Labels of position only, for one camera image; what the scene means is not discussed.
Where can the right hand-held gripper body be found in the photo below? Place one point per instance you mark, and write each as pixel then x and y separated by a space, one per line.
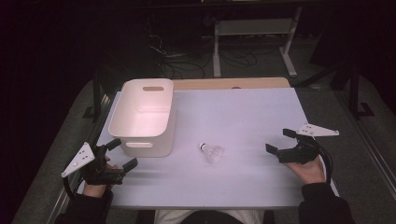
pixel 306 146

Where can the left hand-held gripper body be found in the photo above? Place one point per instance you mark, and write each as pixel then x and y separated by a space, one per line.
pixel 93 166

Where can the white plastic storage bin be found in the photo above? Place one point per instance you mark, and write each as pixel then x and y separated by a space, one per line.
pixel 143 116

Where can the white badminton shuttlecock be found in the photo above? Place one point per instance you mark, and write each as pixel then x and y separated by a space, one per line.
pixel 212 151

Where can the person's left hand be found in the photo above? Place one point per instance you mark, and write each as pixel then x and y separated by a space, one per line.
pixel 97 185

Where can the person's right hand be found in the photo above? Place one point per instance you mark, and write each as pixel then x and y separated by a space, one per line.
pixel 308 172

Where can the black metal stand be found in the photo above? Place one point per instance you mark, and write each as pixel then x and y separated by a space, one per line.
pixel 96 96
pixel 356 90

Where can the wooden board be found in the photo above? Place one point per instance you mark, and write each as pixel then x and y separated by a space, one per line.
pixel 232 83

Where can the white metal desk frame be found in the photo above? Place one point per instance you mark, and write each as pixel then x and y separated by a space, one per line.
pixel 255 46

